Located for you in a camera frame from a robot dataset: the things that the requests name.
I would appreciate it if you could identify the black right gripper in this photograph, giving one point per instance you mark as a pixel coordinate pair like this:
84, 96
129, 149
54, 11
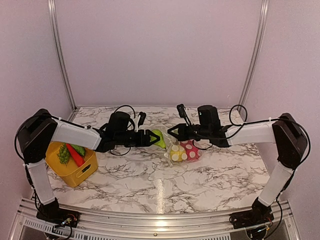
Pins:
182, 135

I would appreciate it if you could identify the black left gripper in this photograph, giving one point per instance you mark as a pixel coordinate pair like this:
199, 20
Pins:
146, 142

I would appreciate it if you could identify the fake green apple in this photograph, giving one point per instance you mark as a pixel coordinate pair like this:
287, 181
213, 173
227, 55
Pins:
161, 142

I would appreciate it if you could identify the clear polka dot zip bag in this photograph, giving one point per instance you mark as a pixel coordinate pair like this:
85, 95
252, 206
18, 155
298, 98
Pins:
164, 153

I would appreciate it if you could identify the fake yellow lemon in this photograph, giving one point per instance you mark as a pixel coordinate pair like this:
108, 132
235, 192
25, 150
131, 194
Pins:
178, 153

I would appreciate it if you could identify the fake green cucumber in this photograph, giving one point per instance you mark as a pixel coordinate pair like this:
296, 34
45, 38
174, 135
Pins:
79, 149

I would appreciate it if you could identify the fake orange carrot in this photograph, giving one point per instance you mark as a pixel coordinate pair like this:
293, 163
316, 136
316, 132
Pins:
75, 155

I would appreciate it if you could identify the fake green lettuce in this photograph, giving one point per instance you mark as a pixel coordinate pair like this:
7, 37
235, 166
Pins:
63, 154

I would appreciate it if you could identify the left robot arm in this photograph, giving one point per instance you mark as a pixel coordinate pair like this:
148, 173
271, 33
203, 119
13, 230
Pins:
34, 136

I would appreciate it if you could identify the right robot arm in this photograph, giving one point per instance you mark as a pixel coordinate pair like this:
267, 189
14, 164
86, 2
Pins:
291, 139

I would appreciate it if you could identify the fake red pepper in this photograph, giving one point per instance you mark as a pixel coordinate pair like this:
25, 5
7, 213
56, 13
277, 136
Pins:
193, 153

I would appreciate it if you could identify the yellow plastic basket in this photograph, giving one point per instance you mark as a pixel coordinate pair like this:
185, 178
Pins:
72, 174

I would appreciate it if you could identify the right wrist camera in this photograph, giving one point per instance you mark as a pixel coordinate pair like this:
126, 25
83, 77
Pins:
183, 114

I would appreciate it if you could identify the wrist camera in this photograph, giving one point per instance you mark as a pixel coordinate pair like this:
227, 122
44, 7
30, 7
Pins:
183, 114
139, 120

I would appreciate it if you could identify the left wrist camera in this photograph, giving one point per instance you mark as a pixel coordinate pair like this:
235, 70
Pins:
139, 120

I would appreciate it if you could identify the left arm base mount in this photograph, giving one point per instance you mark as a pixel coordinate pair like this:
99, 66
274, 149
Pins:
59, 216

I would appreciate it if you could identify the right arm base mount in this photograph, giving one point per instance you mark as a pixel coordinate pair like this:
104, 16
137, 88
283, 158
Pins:
249, 218

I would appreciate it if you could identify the right aluminium frame post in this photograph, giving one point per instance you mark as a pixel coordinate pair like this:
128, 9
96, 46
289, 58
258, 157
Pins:
259, 38

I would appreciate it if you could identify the aluminium frame post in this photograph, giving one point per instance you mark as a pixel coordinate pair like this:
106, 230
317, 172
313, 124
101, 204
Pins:
259, 38
59, 51

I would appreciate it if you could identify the left aluminium frame post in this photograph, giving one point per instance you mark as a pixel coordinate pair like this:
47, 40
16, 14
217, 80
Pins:
59, 51

